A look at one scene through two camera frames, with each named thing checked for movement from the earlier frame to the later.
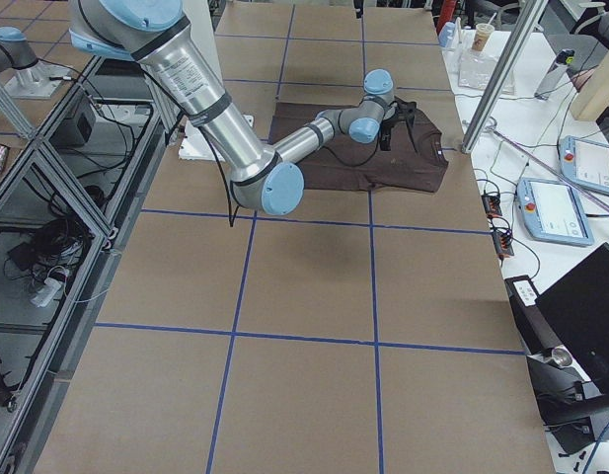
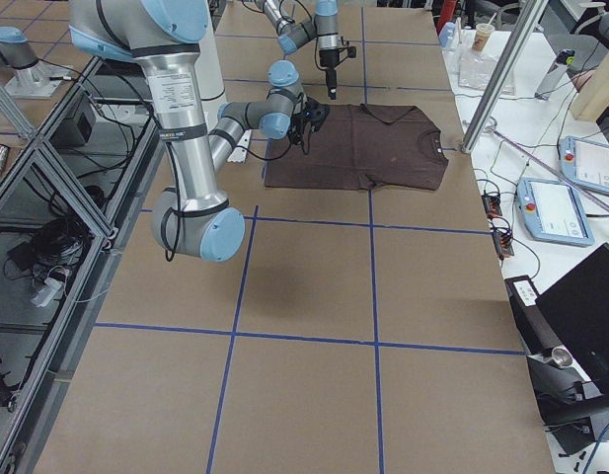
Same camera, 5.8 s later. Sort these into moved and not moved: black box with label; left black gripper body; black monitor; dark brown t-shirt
Moved: left black gripper body
Not moved: dark brown t-shirt; black box with label; black monitor
